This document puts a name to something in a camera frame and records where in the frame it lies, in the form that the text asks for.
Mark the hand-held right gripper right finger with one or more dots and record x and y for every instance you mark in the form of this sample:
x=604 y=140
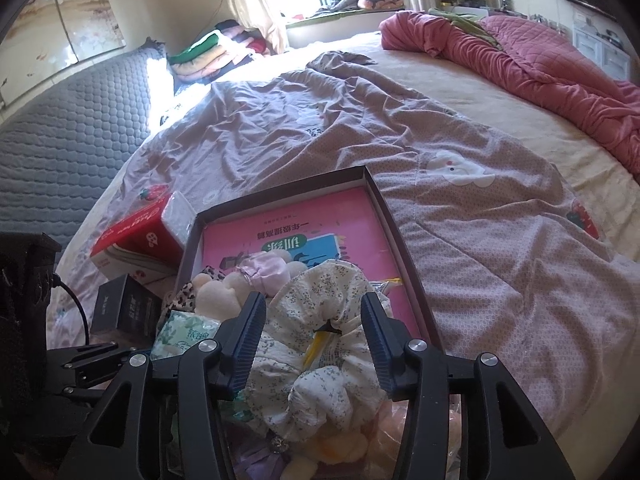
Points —
x=377 y=340

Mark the red white tissue box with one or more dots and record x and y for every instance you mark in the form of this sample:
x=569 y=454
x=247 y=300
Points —
x=135 y=240

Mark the leopard print scrunchie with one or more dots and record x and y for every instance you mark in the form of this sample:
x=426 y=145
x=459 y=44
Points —
x=182 y=300

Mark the stack of folded clothes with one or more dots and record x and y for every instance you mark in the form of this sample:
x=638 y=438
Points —
x=210 y=55

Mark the white floral scrunchie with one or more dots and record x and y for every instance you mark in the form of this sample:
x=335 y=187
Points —
x=310 y=290

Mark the lilac floral duvet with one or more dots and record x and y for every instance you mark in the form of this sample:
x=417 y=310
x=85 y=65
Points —
x=475 y=260

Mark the peach puff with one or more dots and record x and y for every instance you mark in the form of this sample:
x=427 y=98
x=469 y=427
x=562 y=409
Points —
x=385 y=435

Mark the plush bear purple dress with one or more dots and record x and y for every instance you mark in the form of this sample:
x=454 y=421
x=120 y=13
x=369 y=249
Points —
x=340 y=452

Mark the white drawer cabinet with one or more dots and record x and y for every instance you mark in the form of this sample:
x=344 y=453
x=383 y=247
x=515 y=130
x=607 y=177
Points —
x=600 y=45

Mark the green striped cloth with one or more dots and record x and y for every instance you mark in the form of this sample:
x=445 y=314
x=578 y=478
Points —
x=465 y=22

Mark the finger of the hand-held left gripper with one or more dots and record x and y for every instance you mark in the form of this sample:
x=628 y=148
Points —
x=95 y=352
x=100 y=374

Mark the grey crumpled cloth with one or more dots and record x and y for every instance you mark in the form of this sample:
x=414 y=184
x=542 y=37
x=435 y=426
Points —
x=342 y=1

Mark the green window seat mat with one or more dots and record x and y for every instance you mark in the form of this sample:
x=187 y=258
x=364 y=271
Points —
x=325 y=17

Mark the pink quilt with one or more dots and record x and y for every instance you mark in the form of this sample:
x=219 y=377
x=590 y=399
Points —
x=540 y=70

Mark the green sponge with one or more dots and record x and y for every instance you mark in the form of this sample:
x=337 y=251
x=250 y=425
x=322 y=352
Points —
x=237 y=410

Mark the plush bear pink hat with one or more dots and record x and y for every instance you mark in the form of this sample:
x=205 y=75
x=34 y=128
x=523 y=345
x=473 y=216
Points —
x=215 y=292

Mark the cream bed sheet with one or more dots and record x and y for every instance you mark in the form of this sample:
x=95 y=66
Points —
x=500 y=90

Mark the green print tissue pack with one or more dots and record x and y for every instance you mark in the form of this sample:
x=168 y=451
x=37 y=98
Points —
x=180 y=335

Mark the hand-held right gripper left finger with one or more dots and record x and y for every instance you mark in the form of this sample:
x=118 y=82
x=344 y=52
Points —
x=247 y=340

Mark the pink blue book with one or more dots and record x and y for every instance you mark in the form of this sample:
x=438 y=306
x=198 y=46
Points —
x=350 y=220

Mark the grey quilted headboard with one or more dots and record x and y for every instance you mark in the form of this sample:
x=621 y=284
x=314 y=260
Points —
x=65 y=150

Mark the glossy printed wardrobe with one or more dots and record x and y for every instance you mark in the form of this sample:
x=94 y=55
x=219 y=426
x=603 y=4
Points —
x=60 y=20

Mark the black cardboard box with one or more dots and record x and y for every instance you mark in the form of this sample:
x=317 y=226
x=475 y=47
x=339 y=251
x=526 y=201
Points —
x=125 y=305

